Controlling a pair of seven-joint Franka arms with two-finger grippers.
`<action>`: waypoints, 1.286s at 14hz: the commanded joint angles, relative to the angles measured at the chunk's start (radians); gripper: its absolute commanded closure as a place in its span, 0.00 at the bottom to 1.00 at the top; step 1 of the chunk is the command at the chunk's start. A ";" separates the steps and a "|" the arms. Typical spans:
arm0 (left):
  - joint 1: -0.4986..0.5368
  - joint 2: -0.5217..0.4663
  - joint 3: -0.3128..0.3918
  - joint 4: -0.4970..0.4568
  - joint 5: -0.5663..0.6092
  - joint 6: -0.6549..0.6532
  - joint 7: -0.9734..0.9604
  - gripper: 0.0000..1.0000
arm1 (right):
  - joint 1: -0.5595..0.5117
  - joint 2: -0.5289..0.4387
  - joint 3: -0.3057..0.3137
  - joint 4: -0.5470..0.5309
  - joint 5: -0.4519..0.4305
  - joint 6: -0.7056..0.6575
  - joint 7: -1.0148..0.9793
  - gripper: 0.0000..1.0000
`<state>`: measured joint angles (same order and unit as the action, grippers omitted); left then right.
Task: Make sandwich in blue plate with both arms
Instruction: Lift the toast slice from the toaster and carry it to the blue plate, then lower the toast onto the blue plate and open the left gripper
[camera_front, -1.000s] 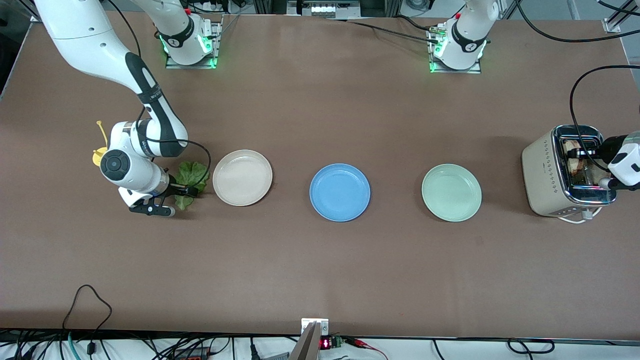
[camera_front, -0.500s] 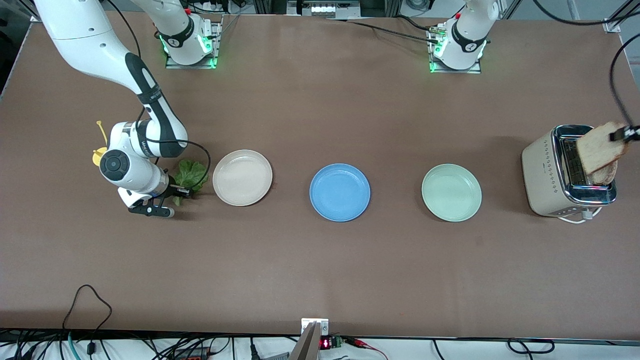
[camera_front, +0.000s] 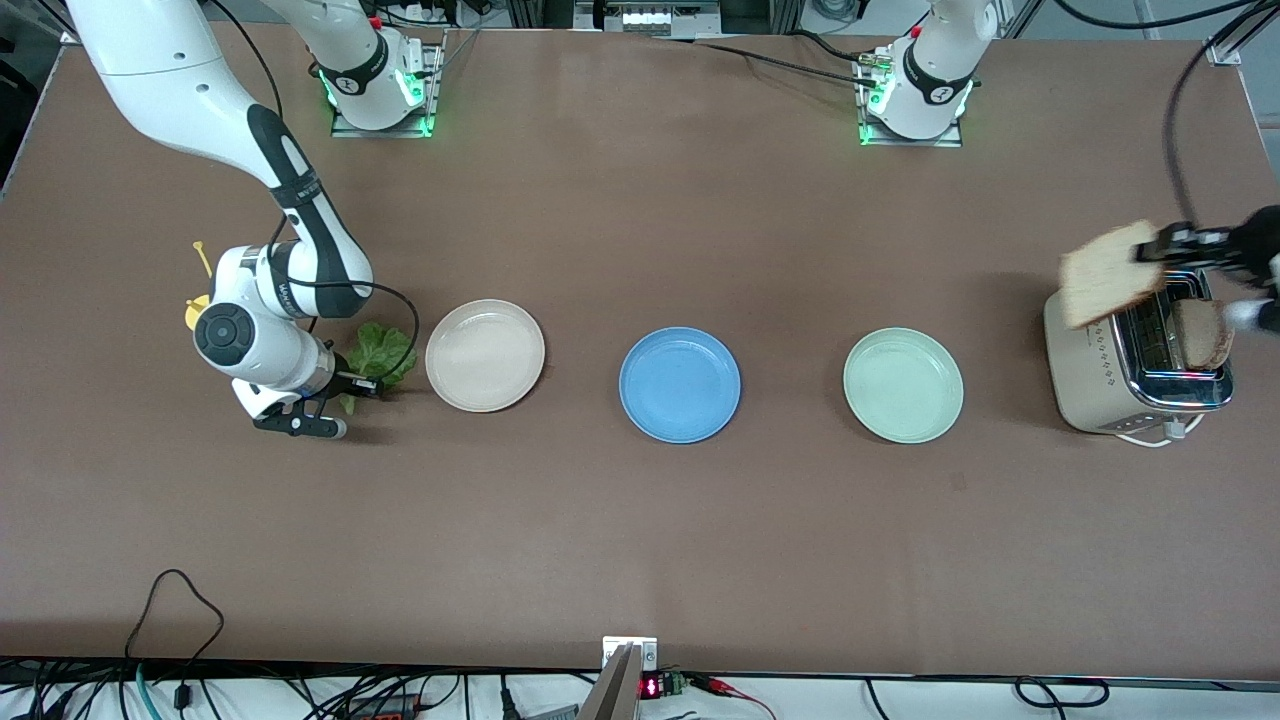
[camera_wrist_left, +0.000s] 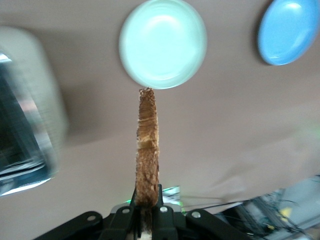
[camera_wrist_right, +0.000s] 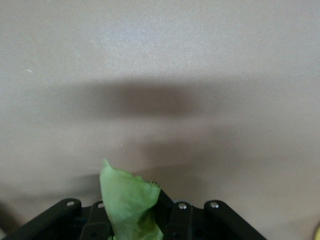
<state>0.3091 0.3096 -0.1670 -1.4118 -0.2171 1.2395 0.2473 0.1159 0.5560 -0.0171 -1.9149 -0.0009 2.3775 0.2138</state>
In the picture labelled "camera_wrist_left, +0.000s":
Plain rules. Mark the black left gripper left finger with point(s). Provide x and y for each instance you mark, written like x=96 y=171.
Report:
x=120 y=220

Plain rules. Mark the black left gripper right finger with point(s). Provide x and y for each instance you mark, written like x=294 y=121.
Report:
x=165 y=222

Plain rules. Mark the toasted bread slice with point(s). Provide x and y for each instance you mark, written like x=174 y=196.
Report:
x=147 y=150

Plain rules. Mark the light green round plate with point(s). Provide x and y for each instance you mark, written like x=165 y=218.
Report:
x=162 y=42

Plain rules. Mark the blue round plate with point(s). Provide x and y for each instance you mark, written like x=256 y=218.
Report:
x=287 y=30

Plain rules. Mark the beige chrome toaster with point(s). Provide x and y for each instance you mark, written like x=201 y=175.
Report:
x=27 y=112

